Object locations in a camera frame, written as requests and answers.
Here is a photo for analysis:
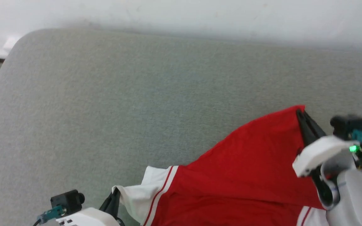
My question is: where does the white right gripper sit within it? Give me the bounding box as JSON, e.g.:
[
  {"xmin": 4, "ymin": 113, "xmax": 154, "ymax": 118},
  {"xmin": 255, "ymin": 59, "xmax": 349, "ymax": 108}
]
[{"xmin": 292, "ymin": 109, "xmax": 360, "ymax": 178}]

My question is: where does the teal left camera cable plug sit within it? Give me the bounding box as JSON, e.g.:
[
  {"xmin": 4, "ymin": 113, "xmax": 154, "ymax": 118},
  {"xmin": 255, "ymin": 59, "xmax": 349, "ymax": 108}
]
[{"xmin": 37, "ymin": 205, "xmax": 66, "ymax": 224}]

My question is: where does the red and white shirt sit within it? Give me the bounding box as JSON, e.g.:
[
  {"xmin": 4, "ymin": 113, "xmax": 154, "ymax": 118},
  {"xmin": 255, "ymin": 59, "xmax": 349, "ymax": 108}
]
[{"xmin": 112, "ymin": 105, "xmax": 362, "ymax": 226}]

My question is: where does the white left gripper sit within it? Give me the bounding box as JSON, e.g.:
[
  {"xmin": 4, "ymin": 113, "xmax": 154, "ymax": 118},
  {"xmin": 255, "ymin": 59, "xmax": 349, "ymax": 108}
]
[{"xmin": 55, "ymin": 187, "xmax": 122, "ymax": 226}]

